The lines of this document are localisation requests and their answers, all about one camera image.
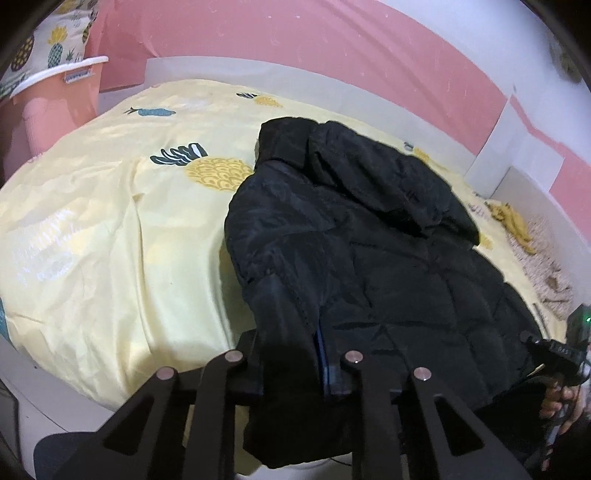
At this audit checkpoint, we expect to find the mustard yellow cloth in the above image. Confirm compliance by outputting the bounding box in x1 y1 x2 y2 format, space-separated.
489 200 539 256

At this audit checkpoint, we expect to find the black puffer jacket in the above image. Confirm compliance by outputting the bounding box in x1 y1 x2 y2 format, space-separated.
224 117 546 474

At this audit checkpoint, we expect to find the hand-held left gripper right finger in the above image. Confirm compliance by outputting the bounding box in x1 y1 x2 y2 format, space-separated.
316 330 532 480

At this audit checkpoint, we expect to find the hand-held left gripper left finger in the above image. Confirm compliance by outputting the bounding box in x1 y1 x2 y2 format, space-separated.
53 330 264 480

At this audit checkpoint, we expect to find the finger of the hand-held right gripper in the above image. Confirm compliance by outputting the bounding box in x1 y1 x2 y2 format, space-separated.
519 330 561 357

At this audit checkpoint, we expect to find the person's right hand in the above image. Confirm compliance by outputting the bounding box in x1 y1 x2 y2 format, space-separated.
540 383 583 422

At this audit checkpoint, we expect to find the pink plastic storage box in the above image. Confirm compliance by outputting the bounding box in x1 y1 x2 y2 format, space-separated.
0 55 110 185

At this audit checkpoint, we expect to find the yellow pineapple print bed sheet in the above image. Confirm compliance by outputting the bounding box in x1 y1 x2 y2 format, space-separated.
0 79 573 477

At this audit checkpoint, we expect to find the floral print cloth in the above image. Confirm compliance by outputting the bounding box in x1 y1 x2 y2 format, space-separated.
508 217 576 320

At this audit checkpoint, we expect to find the pineapple print quilt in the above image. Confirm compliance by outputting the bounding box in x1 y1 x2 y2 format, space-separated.
0 0 100 100

